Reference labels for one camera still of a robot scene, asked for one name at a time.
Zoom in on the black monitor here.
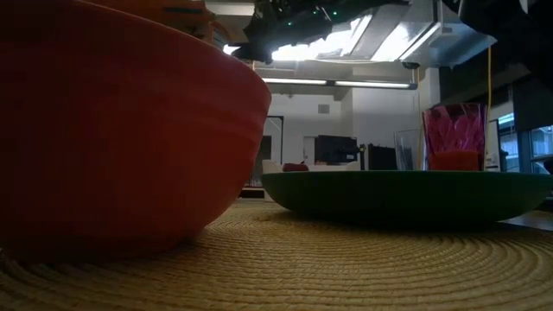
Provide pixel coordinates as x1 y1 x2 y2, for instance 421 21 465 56
314 135 359 165

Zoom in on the white plastic bin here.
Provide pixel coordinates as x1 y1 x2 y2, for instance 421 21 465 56
262 159 362 174

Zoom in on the long ceiling light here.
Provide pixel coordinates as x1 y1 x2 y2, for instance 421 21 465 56
261 77 418 91

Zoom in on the round woven straw placemat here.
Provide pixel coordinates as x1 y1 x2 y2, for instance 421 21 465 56
0 198 553 311

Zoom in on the clear drinking glass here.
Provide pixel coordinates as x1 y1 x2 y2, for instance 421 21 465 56
393 128 427 172

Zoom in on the green plastic plate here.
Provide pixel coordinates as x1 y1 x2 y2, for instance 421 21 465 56
261 169 553 226

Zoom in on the red plastic bowl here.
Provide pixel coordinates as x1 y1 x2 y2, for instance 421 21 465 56
0 0 273 261

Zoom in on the pink plastic tumbler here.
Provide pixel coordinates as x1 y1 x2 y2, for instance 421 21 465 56
422 102 489 172

